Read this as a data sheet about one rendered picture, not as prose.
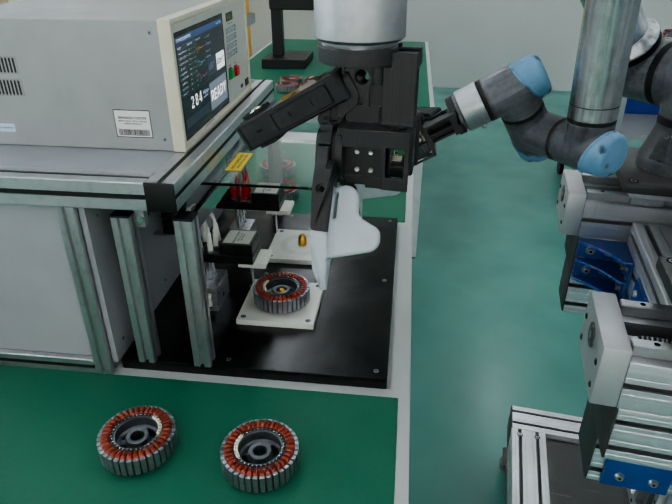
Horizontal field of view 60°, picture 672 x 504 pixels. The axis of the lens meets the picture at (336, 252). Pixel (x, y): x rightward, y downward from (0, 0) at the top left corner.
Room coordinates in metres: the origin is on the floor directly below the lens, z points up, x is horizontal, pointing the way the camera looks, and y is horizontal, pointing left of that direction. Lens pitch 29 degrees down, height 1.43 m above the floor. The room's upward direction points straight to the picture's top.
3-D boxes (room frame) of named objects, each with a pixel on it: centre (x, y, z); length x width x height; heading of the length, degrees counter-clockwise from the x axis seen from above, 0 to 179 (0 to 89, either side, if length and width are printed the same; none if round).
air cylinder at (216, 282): (1.01, 0.25, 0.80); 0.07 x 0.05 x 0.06; 173
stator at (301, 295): (0.99, 0.11, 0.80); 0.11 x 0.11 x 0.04
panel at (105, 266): (1.14, 0.35, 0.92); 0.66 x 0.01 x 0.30; 173
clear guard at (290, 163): (1.02, 0.11, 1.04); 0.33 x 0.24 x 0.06; 83
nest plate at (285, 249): (1.23, 0.08, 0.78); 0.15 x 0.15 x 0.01; 83
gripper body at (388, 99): (0.51, -0.03, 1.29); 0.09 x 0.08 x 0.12; 75
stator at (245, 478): (0.61, 0.11, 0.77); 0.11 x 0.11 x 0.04
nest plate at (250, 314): (0.99, 0.11, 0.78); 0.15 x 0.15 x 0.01; 83
